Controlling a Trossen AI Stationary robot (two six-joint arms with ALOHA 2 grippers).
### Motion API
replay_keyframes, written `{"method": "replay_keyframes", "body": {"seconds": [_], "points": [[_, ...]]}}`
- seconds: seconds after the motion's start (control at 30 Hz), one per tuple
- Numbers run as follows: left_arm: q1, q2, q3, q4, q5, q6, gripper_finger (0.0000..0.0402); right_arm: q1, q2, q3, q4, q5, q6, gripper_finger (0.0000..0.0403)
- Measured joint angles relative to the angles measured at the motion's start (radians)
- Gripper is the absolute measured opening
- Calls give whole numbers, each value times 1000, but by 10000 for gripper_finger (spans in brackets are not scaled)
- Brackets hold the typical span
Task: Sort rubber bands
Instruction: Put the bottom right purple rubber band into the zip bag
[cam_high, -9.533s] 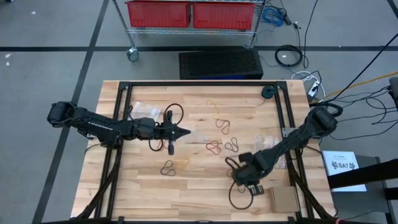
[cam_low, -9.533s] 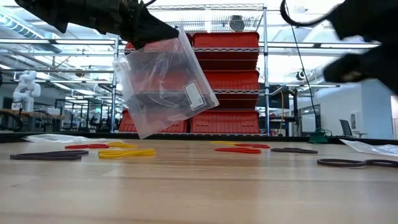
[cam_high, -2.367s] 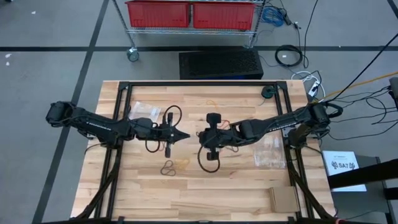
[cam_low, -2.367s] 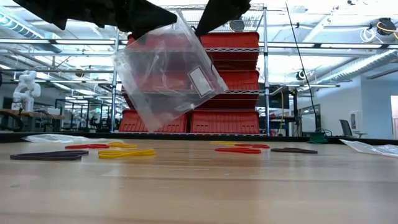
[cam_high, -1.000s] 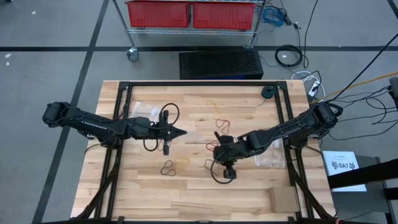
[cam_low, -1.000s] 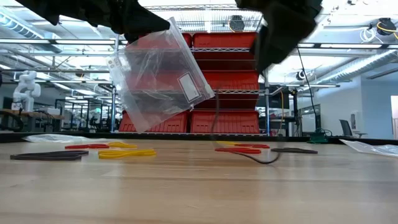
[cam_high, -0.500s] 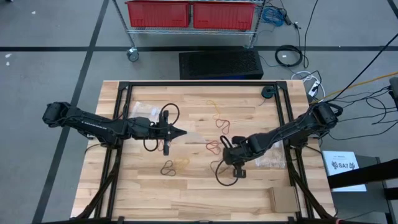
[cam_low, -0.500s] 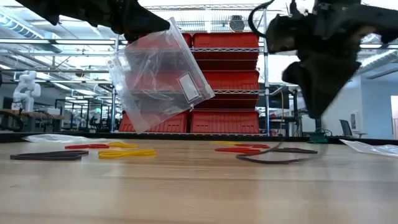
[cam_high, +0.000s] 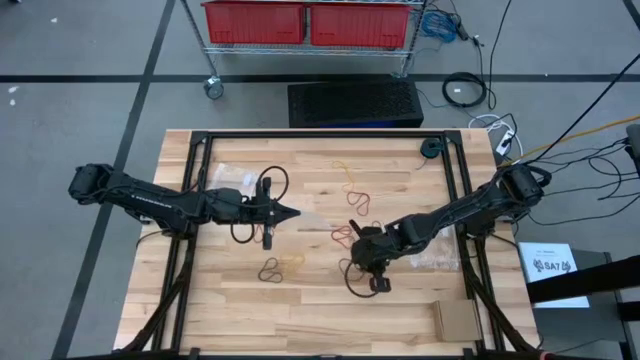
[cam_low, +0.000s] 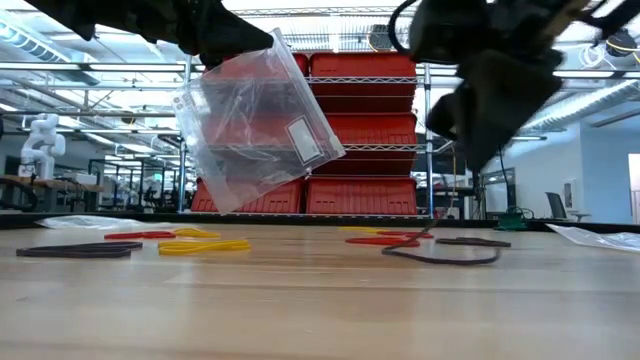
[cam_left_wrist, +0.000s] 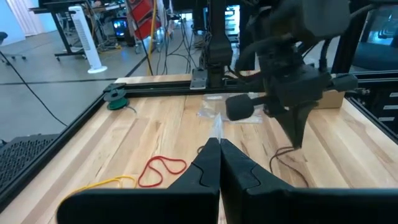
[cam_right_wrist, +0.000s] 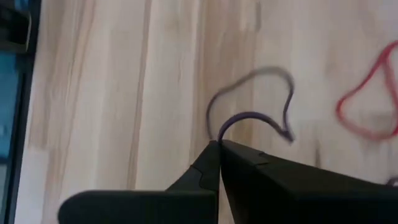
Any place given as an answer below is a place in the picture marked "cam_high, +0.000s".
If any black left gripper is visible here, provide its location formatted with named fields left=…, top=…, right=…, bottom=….
left=212, top=176, right=301, bottom=251

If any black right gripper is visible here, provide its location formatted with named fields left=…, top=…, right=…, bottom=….
left=348, top=218, right=402, bottom=295

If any red rubber band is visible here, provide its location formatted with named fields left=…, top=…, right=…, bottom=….
left=329, top=224, right=358, bottom=251
left=345, top=190, right=372, bottom=218
left=251, top=223, right=277, bottom=245

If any yellow rubber band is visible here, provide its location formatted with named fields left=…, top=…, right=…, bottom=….
left=279, top=252, right=307, bottom=275
left=331, top=159, right=357, bottom=195

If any brown cardboard piece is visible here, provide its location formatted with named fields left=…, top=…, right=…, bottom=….
left=431, top=298, right=485, bottom=344

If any black perforated computer case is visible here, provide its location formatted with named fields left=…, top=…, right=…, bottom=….
left=286, top=77, right=425, bottom=129

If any rack caster wheel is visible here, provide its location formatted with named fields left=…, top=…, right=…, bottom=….
left=202, top=74, right=225, bottom=101

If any white power strip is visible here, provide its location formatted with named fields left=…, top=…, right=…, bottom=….
left=494, top=127, right=516, bottom=156

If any white paper sign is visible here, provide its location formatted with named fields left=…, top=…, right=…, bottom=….
left=517, top=241, right=591, bottom=309

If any red plastic storage bin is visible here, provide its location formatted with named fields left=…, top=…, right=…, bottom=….
left=308, top=2, right=412, bottom=50
left=201, top=0, right=307, bottom=45

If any grey side cabinet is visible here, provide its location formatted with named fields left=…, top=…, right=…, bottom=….
left=519, top=247, right=640, bottom=360

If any black metal beam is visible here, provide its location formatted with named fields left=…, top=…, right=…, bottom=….
left=525, top=254, right=640, bottom=305

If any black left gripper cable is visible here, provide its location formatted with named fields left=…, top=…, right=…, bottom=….
left=256, top=165, right=291, bottom=202

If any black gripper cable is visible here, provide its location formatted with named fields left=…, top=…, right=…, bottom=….
left=256, top=165, right=291, bottom=202
left=343, top=258, right=382, bottom=299

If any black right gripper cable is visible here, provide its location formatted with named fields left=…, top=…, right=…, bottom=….
left=343, top=258, right=382, bottom=299

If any black aluminium table frame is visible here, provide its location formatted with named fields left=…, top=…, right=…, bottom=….
left=117, top=128, right=544, bottom=360

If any chrome wire shelf rack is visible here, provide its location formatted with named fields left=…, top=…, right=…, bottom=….
left=178, top=0, right=431, bottom=77

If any black cable coil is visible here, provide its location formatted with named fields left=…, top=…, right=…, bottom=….
left=441, top=71, right=488, bottom=109

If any blue cable coil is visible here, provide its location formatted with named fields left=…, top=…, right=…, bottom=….
left=420, top=9, right=460, bottom=45

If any yellow cable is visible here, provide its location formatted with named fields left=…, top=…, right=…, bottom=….
left=499, top=113, right=640, bottom=169

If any long black cable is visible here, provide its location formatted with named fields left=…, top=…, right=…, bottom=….
left=527, top=64, right=640, bottom=164

